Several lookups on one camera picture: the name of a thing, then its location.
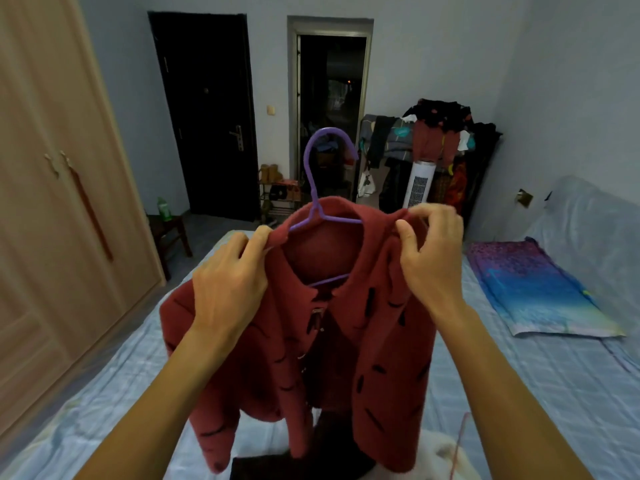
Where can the person's right hand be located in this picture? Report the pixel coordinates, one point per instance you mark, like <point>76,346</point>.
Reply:
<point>435,264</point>

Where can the person's left hand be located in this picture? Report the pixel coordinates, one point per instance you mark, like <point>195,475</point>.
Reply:
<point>230,289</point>

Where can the red fuzzy cardigan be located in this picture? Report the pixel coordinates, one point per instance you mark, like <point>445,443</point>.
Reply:
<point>350,344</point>

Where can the bed with pale checked sheet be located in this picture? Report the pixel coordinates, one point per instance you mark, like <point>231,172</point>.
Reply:
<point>550,384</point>

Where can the dark brown sweater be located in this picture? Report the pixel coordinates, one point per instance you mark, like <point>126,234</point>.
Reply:
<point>325,444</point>

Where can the light wooden wardrobe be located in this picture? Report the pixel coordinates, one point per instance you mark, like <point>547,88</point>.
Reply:
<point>50,244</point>

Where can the white fuzzy coat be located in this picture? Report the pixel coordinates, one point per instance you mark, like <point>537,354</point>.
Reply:
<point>440,459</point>

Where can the person's left forearm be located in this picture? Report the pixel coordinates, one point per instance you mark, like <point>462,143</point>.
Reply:
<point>160,409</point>

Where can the person's right forearm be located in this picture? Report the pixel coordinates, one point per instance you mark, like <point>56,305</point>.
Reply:
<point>510,404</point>

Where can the black clothes rack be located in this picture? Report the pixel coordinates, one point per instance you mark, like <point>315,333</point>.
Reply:
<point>485,159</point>

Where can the clothes rack with garments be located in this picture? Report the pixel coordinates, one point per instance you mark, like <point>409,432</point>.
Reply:
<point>440,124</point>

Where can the white tower fan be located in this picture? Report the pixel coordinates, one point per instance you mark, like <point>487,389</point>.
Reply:
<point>419,187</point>

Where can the dark wooden stool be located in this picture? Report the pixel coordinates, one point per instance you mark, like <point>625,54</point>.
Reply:
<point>167,225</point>

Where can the metal shoe rack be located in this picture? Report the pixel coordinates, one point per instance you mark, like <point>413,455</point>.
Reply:
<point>277,202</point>

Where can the purple and blue pillow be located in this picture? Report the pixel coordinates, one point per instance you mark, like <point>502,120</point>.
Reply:
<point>535,289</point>

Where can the green plastic bottle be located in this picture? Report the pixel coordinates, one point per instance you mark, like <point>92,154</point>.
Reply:
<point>163,210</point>

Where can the white plastic bag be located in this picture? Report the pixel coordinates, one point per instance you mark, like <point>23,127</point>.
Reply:
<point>366,185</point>

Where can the black door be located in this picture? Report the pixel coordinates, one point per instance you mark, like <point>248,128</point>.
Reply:
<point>205,119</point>

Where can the wall socket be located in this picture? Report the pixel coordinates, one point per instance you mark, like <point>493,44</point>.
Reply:
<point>524,197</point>

